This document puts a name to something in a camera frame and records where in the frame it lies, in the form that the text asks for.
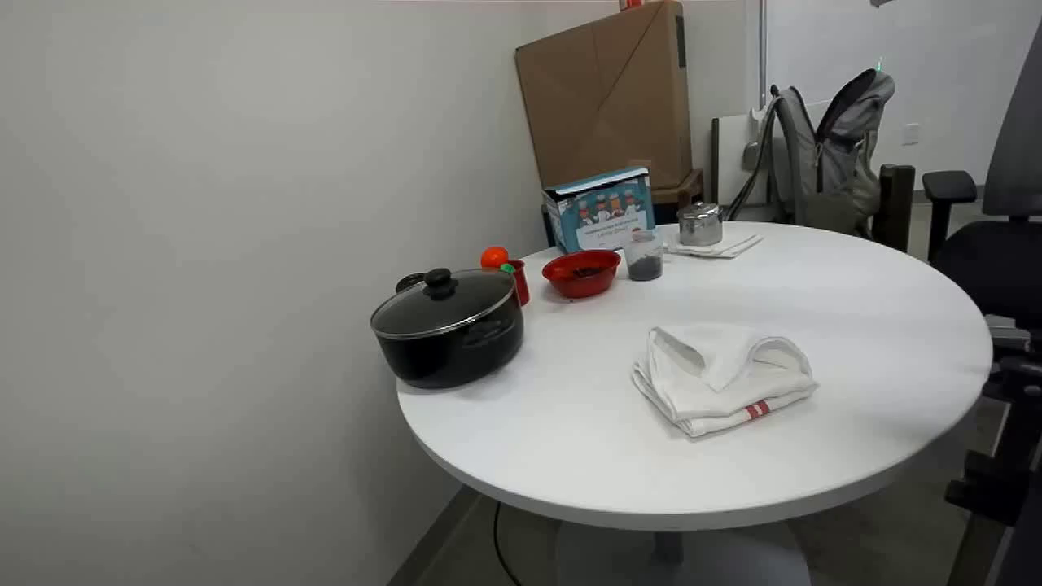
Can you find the white towel with red stripes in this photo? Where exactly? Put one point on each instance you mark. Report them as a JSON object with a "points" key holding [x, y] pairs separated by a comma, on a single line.
{"points": [[705, 394]]}

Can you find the red mug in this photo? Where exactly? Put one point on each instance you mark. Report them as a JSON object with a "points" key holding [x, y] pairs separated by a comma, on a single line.
{"points": [[520, 285]]}

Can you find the orange ball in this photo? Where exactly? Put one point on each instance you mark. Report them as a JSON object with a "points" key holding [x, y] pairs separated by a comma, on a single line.
{"points": [[495, 260]]}

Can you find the red bowl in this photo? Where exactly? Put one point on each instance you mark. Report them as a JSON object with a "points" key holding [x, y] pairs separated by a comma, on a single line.
{"points": [[582, 276]]}

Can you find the glass pot lid black knob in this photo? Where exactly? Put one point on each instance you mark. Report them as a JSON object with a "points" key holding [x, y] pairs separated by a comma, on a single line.
{"points": [[442, 303]]}

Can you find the black cooking pot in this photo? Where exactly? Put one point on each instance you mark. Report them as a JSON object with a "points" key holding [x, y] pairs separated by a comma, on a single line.
{"points": [[457, 352]]}

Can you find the blue printed box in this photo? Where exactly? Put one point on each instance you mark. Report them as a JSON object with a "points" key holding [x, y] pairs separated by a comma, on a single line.
{"points": [[603, 212]]}

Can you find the small steel pot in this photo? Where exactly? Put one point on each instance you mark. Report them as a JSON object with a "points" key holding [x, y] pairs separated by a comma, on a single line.
{"points": [[701, 225]]}

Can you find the large brown cardboard sheet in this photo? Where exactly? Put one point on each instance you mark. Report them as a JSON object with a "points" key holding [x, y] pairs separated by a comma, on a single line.
{"points": [[603, 98]]}

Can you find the folded white cloth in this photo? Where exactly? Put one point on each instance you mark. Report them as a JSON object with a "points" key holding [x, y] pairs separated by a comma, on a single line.
{"points": [[734, 246]]}

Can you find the white panel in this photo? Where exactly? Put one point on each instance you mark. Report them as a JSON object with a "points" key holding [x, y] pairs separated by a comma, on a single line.
{"points": [[730, 157]]}

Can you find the grey backpack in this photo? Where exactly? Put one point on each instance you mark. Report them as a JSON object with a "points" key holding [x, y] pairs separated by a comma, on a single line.
{"points": [[830, 157]]}

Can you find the dark brown chair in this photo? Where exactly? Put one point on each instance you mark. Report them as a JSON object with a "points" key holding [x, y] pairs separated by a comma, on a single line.
{"points": [[893, 207]]}

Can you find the black office chair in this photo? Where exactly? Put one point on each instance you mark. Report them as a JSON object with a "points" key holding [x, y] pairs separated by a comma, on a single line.
{"points": [[994, 249]]}

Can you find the white table pedestal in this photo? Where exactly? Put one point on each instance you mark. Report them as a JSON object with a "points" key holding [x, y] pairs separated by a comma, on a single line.
{"points": [[693, 558]]}

